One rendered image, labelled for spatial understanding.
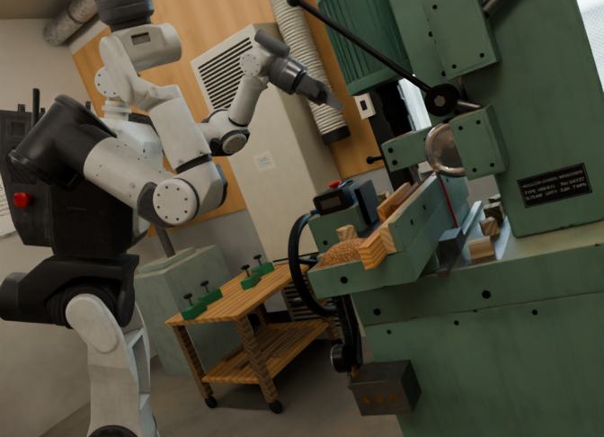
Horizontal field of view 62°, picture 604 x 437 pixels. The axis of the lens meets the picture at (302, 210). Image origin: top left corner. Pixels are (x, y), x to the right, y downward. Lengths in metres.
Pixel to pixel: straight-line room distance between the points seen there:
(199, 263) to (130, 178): 2.47
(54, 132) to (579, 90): 0.94
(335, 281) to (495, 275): 0.30
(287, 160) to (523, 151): 1.84
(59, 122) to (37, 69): 3.31
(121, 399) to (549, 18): 1.19
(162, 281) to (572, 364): 2.54
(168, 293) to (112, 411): 1.95
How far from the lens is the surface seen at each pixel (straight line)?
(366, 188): 1.21
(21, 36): 4.37
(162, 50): 0.91
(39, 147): 0.99
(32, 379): 3.83
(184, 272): 3.28
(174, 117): 0.86
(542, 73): 1.06
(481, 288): 1.05
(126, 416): 1.33
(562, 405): 1.16
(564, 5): 1.06
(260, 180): 2.90
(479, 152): 0.99
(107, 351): 1.24
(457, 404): 1.20
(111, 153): 0.94
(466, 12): 0.99
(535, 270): 1.02
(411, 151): 1.19
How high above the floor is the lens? 1.14
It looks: 7 degrees down
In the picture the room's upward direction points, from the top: 21 degrees counter-clockwise
